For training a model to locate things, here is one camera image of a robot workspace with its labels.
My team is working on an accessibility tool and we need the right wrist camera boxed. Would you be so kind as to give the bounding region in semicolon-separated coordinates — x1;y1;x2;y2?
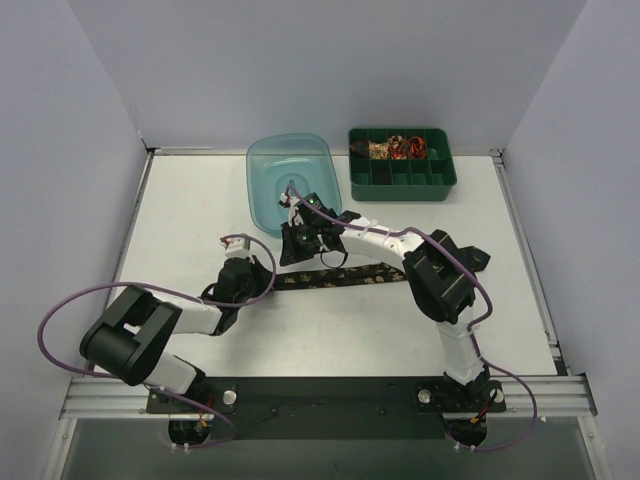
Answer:
278;189;326;227

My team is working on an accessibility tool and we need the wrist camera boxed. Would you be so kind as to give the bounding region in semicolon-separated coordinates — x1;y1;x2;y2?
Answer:
278;189;326;227
221;236;251;259

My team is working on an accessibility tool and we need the dark rolled tie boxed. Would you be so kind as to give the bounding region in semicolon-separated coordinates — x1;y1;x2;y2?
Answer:
350;140;369;158

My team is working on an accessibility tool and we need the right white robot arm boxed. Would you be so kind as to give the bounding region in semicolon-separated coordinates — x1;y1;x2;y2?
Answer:
280;207;486;387

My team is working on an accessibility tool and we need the red black patterned rolled tie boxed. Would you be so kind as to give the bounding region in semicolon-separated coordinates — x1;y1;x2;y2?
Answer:
388;134;408;160

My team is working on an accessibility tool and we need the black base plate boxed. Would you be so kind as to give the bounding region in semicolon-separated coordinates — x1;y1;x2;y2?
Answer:
144;374;507;442

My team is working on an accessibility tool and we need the black gold patterned tie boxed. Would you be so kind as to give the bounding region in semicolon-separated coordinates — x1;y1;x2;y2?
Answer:
272;245;494;291

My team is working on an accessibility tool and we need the aluminium rail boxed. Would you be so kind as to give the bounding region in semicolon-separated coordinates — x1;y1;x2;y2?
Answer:
59;376;598;420

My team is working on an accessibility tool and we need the beige patterned rolled tie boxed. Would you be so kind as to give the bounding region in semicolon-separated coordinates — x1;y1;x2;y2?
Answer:
368;141;390;160

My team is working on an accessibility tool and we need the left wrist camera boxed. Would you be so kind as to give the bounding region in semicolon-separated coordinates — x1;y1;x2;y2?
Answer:
221;236;251;259

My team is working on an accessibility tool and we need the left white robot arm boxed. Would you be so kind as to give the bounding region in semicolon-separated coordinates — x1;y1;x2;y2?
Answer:
79;256;273;395

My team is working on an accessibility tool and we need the green compartment organizer box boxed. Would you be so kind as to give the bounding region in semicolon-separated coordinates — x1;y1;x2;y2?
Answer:
349;127;457;202

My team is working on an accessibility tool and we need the orange black rolled tie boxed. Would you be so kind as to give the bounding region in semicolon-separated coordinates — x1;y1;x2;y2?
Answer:
407;135;428;160

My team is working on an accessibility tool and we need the teal plastic tub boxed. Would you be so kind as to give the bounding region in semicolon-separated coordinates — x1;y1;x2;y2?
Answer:
246;133;342;238

